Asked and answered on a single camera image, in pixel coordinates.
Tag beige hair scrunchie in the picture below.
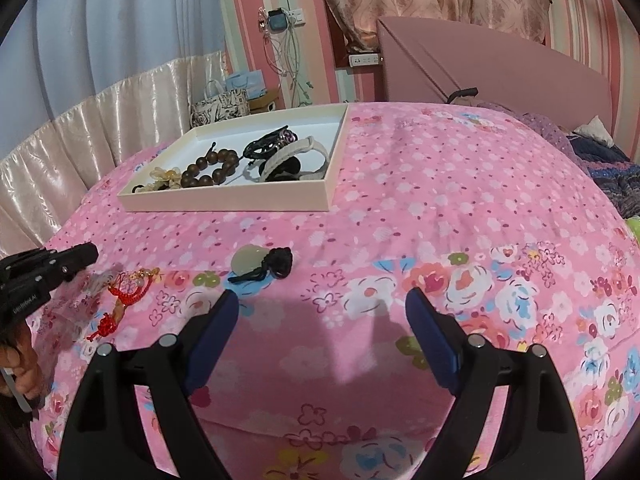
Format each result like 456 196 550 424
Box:
149 166 188 192

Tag clear plastic pouch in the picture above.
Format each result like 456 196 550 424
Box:
37 270 121 361

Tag wall socket with charger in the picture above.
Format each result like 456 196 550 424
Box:
259 6 307 33

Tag white charging cables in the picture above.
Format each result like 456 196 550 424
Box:
267 30 313 108

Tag pale blue curtain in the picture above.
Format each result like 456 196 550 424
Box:
0 0 228 131

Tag wooden bead bracelet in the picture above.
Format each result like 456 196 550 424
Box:
180 141 240 190

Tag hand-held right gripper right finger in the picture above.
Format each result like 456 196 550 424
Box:
405 287 586 480

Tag purple knitted blanket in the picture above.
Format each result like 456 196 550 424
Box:
480 101 581 161

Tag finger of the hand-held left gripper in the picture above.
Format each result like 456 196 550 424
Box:
0 249 51 281
50 242 99 278

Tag jade pendant with black cord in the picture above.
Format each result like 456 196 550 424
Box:
227 246 293 285

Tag cream satin cloth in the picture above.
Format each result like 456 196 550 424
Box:
0 51 228 256

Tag person's left forearm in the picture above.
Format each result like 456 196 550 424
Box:
0 385 36 461

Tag black braided leather bracelet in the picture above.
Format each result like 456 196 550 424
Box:
243 125 299 160

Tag white crumpled cloth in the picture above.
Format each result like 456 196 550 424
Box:
572 115 613 143

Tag red knotted charm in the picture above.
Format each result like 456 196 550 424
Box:
86 267 162 343

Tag person's left hand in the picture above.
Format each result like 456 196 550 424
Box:
0 330 41 411

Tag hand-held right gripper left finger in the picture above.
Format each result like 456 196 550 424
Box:
57 290 240 480

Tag light blue box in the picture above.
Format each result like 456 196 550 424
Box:
225 71 266 98

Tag pink floral bedsheet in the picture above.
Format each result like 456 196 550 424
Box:
30 102 640 480

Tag pink headboard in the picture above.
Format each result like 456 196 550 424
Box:
377 16 615 136

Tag floral tote bag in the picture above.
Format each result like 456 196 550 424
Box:
191 80 251 128

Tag grey band wristwatch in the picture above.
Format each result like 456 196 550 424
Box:
243 136 331 183

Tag white shallow tray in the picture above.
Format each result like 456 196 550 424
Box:
117 104 349 212

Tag brown cardboard box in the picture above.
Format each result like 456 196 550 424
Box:
250 87 281 113

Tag dark patterned blanket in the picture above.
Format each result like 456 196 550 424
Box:
565 132 640 211

